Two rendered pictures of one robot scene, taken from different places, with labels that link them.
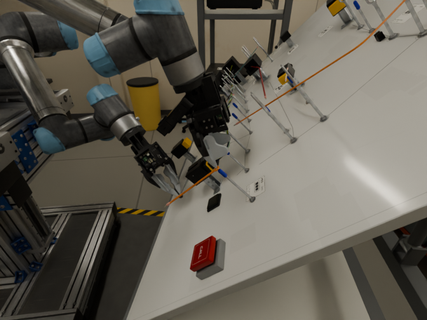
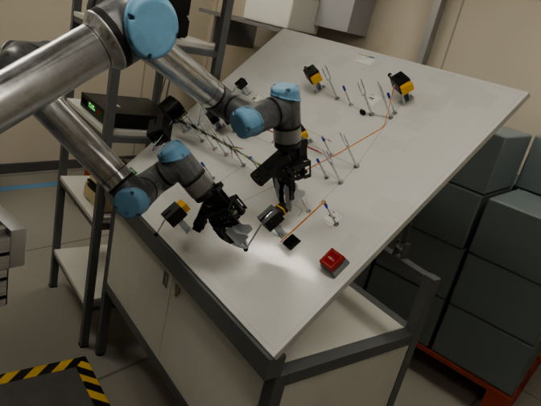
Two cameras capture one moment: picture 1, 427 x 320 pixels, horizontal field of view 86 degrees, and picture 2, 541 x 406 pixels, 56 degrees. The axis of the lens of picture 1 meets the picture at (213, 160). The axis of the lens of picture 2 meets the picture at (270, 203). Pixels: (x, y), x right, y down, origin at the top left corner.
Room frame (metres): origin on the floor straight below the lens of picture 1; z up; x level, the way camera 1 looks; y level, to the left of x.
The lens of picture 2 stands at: (-0.44, 1.03, 1.64)
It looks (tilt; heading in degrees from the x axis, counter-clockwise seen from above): 20 degrees down; 313
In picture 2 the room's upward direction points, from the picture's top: 13 degrees clockwise
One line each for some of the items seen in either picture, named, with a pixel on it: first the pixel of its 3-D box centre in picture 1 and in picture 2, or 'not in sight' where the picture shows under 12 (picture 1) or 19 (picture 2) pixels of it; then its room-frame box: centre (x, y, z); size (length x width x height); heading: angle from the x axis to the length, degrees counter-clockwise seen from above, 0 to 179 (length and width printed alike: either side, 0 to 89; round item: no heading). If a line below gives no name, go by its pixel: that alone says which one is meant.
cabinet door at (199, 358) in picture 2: not in sight; (204, 363); (0.52, 0.13, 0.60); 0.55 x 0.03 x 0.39; 174
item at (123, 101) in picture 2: (230, 73); (128, 111); (1.65, -0.12, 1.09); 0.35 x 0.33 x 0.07; 174
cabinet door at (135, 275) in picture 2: not in sight; (138, 274); (1.07, 0.07, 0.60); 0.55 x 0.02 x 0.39; 174
